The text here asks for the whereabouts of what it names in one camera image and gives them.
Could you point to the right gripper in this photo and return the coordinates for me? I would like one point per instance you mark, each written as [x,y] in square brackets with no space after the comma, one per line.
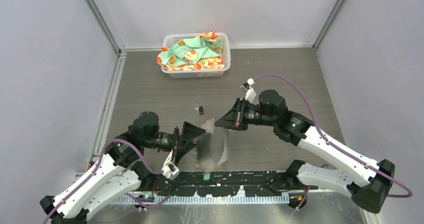
[234,119]

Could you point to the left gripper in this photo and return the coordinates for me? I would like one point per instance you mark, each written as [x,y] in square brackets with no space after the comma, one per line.
[190,132]

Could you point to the large metal keyring holder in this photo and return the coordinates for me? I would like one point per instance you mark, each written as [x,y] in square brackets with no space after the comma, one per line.
[204,154]

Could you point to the key with green tag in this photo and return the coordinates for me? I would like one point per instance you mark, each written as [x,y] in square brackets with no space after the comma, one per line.
[206,176]

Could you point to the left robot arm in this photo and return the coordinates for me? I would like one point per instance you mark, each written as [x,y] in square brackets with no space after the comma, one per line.
[120,168]

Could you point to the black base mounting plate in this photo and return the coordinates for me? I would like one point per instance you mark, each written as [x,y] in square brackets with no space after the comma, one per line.
[222,183]

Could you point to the green orange patterned cloth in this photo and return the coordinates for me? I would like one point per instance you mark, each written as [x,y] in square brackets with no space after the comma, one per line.
[201,52]

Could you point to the white plastic basket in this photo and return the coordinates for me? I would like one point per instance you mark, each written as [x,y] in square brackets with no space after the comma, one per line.
[226,56]

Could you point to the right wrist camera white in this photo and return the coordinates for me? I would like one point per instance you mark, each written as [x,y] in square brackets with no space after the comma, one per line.
[248,90]

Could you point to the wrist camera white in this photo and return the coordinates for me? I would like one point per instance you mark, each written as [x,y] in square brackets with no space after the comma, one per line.
[248,90]
[169,169]

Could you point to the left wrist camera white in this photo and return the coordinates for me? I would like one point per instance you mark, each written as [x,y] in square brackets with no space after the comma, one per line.
[169,169]

